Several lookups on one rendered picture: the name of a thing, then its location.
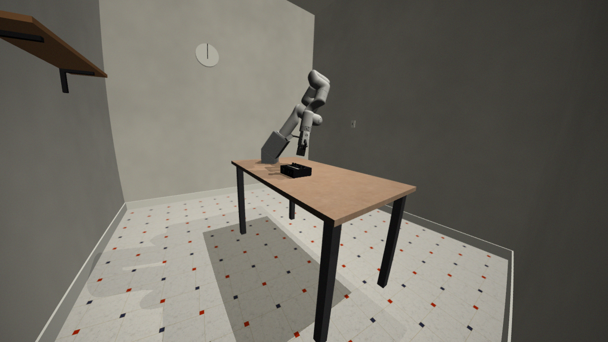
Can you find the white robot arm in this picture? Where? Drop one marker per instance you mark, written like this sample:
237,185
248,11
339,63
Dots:
314,97

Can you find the black lighting desk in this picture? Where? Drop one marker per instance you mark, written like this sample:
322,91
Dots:
295,170

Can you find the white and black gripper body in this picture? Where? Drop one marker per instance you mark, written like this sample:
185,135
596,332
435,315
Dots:
303,135

